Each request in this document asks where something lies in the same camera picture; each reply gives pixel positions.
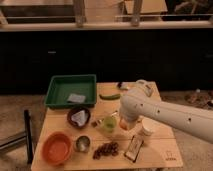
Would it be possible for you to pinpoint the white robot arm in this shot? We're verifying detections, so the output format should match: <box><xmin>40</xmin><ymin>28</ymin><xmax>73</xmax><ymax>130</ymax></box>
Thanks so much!
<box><xmin>120</xmin><ymin>80</ymin><xmax>213</xmax><ymax>144</ymax></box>

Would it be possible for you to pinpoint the green plastic cup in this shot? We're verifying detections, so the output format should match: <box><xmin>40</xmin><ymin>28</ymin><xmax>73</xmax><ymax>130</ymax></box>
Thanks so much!
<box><xmin>102</xmin><ymin>116</ymin><xmax>117</xmax><ymax>132</ymax></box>

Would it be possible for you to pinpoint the dark brown bowl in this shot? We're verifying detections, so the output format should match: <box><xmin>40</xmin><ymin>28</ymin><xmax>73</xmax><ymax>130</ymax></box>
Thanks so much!
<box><xmin>67</xmin><ymin>106</ymin><xmax>91</xmax><ymax>129</ymax></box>

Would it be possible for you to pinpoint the grey sponge in tray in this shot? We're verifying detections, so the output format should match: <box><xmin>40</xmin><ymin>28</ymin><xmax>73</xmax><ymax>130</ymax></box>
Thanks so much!
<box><xmin>67</xmin><ymin>94</ymin><xmax>86</xmax><ymax>103</ymax></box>

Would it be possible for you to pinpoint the white plastic cup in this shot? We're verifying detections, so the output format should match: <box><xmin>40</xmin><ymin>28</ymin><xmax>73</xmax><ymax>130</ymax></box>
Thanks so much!
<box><xmin>142</xmin><ymin>118</ymin><xmax>156</xmax><ymax>136</ymax></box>

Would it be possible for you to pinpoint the small metal cup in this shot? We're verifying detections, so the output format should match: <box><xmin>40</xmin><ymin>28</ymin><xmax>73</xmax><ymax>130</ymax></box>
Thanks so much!
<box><xmin>75</xmin><ymin>136</ymin><xmax>90</xmax><ymax>153</ymax></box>

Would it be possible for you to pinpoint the white crumpled paper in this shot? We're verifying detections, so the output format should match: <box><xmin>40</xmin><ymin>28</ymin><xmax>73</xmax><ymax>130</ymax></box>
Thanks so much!
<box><xmin>71</xmin><ymin>110</ymin><xmax>87</xmax><ymax>126</ymax></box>

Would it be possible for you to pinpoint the metal spoon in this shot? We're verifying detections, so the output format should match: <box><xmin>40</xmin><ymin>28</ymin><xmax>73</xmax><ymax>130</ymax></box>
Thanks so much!
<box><xmin>97</xmin><ymin>110</ymin><xmax>118</xmax><ymax>124</ymax></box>

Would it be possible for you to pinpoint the green plastic tray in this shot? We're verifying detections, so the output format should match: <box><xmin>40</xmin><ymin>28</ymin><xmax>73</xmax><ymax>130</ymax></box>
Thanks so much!
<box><xmin>45</xmin><ymin>74</ymin><xmax>97</xmax><ymax>109</ymax></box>

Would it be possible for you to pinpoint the orange plastic bowl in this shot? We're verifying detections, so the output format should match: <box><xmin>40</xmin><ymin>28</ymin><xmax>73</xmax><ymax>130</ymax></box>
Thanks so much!
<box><xmin>41</xmin><ymin>132</ymin><xmax>73</xmax><ymax>166</ymax></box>

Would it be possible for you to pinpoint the red yellow apple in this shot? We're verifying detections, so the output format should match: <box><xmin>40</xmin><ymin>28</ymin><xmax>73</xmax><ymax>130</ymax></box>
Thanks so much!
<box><xmin>119</xmin><ymin>119</ymin><xmax>129</xmax><ymax>130</ymax></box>

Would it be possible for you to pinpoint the bunch of dark grapes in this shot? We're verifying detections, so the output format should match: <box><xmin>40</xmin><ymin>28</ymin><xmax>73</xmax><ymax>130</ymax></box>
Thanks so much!
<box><xmin>93</xmin><ymin>142</ymin><xmax>119</xmax><ymax>159</ymax></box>

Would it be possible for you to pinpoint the black metal stand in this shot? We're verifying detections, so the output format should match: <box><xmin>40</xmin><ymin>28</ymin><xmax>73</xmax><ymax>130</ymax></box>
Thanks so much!
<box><xmin>24</xmin><ymin>110</ymin><xmax>34</xmax><ymax>164</ymax></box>

